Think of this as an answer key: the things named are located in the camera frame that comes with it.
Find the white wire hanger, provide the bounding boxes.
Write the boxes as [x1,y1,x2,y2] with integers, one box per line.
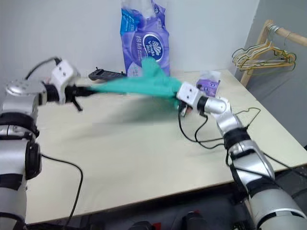
[232,23,292,70]

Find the black handheld controller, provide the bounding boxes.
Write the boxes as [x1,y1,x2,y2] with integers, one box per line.
[88,67,128,82]

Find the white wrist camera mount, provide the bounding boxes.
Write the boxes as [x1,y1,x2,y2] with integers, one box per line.
[176,81,204,112]
[50,58,81,105]

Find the green shorts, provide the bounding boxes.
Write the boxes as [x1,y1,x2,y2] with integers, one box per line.
[90,57,185,106]

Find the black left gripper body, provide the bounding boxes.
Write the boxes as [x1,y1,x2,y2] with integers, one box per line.
[64,84,84,104]

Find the large purple tissue pack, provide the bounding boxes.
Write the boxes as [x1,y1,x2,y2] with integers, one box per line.
[119,0,171,77]

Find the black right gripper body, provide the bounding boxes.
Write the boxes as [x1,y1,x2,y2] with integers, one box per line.
[177,99,193,117]

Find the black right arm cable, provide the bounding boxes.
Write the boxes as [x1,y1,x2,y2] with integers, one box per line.
[177,109,231,150]

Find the green wire hanger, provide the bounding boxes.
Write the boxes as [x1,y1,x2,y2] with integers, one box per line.
[248,49,298,75]

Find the small purple tissue pack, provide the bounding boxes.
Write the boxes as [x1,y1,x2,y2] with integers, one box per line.
[196,70,221,98]

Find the dark rounded shape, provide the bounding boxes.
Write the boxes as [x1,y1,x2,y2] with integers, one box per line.
[183,210,207,230]
[130,220,161,230]

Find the yellow wire hanger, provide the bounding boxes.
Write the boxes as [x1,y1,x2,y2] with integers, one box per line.
[237,40,295,68]

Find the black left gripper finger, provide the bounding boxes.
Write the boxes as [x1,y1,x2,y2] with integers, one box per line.
[71,97,84,113]
[80,86,97,97]

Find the wooden clothes rack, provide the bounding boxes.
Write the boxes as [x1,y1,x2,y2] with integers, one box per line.
[239,20,307,86]

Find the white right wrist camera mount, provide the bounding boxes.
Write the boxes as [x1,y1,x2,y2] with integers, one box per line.
[176,81,204,112]

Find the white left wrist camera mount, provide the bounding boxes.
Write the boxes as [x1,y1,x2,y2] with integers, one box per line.
[50,58,81,105]

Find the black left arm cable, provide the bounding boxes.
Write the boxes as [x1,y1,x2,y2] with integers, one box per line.
[24,57,84,226]

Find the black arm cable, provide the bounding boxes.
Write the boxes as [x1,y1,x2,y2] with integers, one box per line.
[177,109,231,150]
[24,57,84,226]

